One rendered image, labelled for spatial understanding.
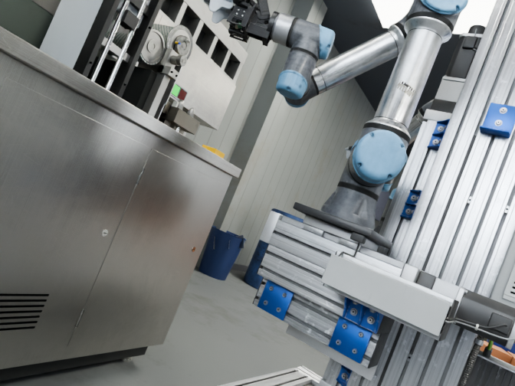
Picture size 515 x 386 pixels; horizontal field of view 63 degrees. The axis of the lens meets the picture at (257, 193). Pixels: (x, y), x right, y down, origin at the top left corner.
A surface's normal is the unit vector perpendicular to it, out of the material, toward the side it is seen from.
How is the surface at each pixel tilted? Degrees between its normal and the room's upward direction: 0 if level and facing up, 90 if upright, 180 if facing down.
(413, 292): 90
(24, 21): 90
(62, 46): 90
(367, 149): 97
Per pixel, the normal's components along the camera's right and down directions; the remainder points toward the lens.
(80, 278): 0.83, 0.31
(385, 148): -0.14, 0.03
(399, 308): -0.49, -0.25
